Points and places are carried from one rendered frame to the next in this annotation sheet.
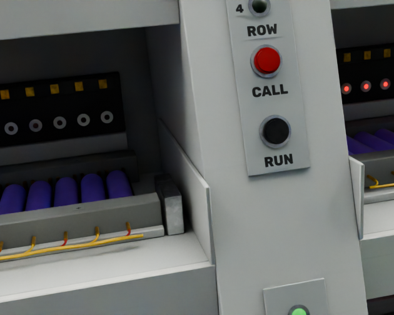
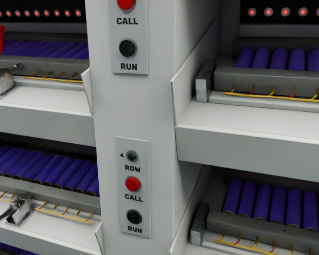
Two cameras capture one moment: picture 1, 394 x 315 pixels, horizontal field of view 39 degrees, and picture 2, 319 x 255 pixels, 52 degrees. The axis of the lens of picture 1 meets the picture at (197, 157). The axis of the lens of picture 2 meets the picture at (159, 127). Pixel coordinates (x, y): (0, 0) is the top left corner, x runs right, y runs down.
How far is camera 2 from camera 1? 0.34 m
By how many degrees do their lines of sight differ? 36
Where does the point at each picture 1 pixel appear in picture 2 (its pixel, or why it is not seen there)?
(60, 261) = (62, 219)
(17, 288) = (37, 229)
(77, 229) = (73, 206)
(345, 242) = not seen: outside the picture
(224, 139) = (111, 210)
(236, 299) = not seen: outside the picture
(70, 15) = (53, 134)
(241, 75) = (120, 186)
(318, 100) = (160, 209)
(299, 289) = not seen: outside the picture
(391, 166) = (239, 230)
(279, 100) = (138, 204)
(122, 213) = (90, 207)
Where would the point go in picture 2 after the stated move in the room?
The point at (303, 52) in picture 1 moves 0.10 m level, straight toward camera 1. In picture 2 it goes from (154, 184) to (76, 225)
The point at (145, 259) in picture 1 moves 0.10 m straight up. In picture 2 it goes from (86, 237) to (80, 172)
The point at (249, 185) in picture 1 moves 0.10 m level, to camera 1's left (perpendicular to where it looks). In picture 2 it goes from (121, 233) to (64, 209)
